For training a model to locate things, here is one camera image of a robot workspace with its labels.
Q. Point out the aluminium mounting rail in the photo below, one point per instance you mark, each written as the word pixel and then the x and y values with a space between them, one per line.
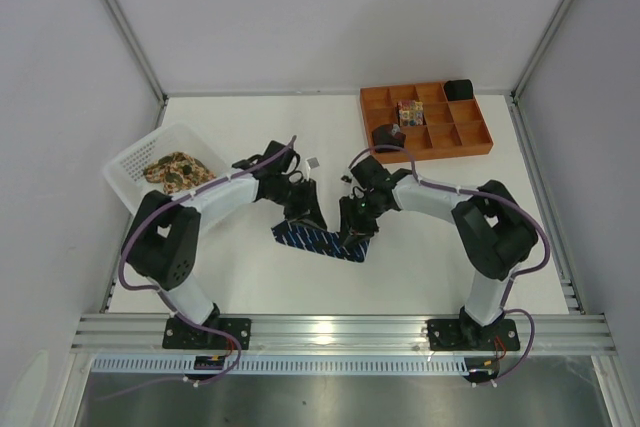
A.
pixel 554 335

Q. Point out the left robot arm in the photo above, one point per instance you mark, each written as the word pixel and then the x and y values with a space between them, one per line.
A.
pixel 159 251

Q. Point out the wooden compartment tray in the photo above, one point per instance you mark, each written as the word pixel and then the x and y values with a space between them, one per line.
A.
pixel 450 129

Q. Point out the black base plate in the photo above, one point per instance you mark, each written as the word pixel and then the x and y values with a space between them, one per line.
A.
pixel 178 335
pixel 453 334

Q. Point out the black rolled tie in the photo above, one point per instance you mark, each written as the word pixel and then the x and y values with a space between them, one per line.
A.
pixel 458 90

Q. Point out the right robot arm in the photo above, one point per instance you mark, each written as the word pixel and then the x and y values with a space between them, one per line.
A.
pixel 495 234

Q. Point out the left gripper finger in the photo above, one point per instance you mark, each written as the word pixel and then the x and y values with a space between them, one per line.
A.
pixel 298 217
pixel 313 206

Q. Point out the floral patterned tie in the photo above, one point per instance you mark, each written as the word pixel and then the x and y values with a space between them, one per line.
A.
pixel 176 172

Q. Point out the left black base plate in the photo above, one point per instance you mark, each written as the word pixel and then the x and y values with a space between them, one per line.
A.
pixel 178 335

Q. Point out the colourful rolled tie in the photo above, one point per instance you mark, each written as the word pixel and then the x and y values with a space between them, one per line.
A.
pixel 410 113

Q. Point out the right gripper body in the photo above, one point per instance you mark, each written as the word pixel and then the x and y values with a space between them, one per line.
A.
pixel 356 212

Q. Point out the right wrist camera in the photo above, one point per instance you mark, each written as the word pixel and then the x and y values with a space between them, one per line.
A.
pixel 365 174

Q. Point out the dark maroon rolled tie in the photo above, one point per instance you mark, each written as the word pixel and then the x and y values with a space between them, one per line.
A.
pixel 388 138

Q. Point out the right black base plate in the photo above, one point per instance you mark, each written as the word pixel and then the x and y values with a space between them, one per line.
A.
pixel 453 334

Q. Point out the navy striped tie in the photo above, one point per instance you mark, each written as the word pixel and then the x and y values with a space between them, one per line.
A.
pixel 318 241

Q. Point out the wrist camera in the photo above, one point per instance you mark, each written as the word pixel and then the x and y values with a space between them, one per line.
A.
pixel 365 174
pixel 279 162

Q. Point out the white plastic basket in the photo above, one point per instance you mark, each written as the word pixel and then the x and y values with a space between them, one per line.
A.
pixel 124 173

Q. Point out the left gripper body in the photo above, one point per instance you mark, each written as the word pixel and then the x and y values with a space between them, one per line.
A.
pixel 302 201

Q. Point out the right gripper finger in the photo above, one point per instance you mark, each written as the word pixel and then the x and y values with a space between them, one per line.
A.
pixel 348 232
pixel 364 236

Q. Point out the white slotted cable duct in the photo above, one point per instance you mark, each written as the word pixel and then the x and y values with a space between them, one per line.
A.
pixel 281 365

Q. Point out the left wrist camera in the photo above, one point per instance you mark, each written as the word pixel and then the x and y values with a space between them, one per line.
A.
pixel 279 162

